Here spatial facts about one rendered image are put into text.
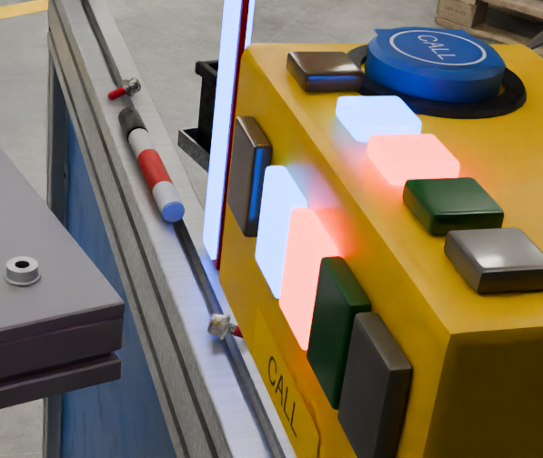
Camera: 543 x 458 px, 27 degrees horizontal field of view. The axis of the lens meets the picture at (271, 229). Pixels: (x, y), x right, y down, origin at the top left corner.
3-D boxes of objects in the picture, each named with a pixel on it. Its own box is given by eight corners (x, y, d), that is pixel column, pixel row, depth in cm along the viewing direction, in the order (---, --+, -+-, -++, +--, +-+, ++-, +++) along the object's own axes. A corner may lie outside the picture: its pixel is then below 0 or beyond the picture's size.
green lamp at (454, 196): (502, 234, 26) (507, 211, 25) (428, 238, 25) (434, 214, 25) (468, 196, 27) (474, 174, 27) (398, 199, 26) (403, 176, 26)
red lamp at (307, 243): (324, 351, 29) (340, 248, 27) (301, 353, 28) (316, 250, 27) (297, 303, 30) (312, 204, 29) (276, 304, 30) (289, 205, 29)
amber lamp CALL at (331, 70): (363, 93, 32) (366, 73, 32) (302, 93, 32) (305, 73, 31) (342, 68, 34) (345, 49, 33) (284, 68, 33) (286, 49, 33)
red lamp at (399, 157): (458, 184, 28) (463, 163, 27) (389, 187, 27) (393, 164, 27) (429, 153, 29) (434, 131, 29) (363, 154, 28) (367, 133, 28)
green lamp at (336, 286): (356, 411, 27) (375, 303, 25) (331, 413, 27) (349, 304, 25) (326, 355, 29) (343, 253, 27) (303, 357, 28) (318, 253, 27)
